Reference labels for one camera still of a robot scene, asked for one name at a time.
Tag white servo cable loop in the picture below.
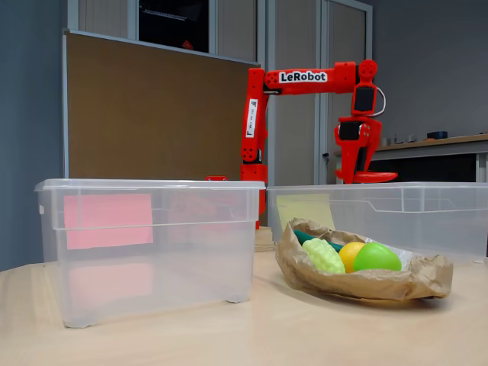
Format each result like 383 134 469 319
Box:
371 86 387 117

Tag pink sticky note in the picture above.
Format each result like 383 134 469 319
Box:
63 193 153 251

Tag red toy chili pepper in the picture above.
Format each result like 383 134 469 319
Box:
352 171 399 185

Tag curved dark green toy cucumber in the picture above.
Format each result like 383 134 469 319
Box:
293 230 344 252

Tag clear plastic bin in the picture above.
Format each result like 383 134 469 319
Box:
34 178 266 329
266 181 488 264

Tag grey metal cabinet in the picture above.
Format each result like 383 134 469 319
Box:
265 0 374 187

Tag light green toy grapes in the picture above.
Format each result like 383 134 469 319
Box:
303 238 346 275

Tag crumpled brown paper bag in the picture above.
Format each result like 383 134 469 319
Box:
274 217 454 301

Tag yellow toy lemon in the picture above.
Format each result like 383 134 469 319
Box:
338 242 365 275

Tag wooden top side counter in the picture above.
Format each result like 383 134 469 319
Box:
334 133 488 184

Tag black screen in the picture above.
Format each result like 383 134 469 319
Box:
138 0 210 53

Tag yellow sticky note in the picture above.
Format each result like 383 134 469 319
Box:
276 193 336 232

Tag green toy apple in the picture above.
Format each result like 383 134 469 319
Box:
353 242 403 272

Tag brown cork board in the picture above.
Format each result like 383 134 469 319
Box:
63 29 264 180

